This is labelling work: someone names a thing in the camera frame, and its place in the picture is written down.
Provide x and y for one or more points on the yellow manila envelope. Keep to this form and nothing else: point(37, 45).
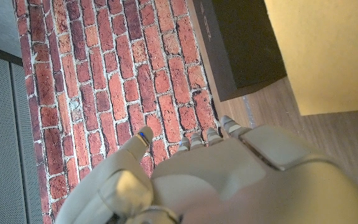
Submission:
point(328, 53)

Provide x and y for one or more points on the dark perforated wall panel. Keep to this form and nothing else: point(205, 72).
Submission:
point(2, 140)

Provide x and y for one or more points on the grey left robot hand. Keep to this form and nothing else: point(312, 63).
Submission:
point(228, 180)

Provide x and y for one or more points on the black rectangular box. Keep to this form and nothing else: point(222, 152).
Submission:
point(244, 43)

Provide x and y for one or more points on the printed brick backdrop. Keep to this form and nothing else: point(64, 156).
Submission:
point(110, 77)

